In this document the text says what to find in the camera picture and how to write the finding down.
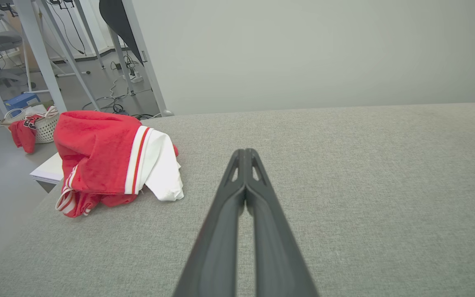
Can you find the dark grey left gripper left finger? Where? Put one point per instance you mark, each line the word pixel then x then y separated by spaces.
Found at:
pixel 217 247

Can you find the thick grey desk leg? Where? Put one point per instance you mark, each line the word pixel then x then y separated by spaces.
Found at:
pixel 39 53

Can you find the white power strip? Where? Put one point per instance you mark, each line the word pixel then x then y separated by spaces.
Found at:
pixel 136 77

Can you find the grey partition post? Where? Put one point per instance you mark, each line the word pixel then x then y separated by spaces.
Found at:
pixel 146 57

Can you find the white woven laundry basket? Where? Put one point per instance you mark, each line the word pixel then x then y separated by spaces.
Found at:
pixel 47 128

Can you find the slanted grey desk brace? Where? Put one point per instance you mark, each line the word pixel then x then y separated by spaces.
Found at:
pixel 70 57

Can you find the red and white garment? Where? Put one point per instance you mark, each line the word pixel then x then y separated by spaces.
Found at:
pixel 97 152

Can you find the blue box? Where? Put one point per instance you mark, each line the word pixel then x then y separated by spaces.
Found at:
pixel 23 100

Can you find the red cloth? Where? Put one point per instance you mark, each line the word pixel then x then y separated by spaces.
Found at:
pixel 25 136

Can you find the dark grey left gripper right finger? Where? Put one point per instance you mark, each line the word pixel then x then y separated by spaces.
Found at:
pixel 278 255

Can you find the white flat board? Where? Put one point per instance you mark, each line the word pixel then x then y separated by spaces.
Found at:
pixel 50 169

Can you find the black panel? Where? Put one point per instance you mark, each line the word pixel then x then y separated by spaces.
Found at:
pixel 116 16

